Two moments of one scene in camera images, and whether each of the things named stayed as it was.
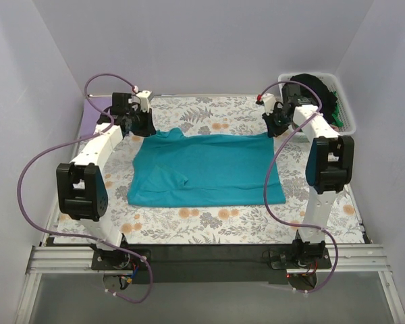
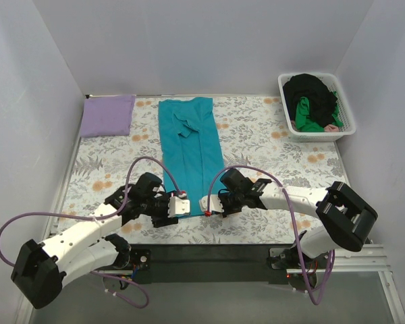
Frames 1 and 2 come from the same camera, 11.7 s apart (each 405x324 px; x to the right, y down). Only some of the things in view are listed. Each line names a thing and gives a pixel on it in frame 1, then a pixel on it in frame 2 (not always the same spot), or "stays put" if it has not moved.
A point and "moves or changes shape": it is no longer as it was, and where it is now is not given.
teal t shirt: x=172 y=169 moves or changes shape
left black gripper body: x=143 y=125 to x=163 y=209
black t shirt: x=328 y=100 stays put
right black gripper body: x=277 y=122 to x=225 y=202
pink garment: x=335 y=127 stays put
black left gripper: x=202 y=263 stays put
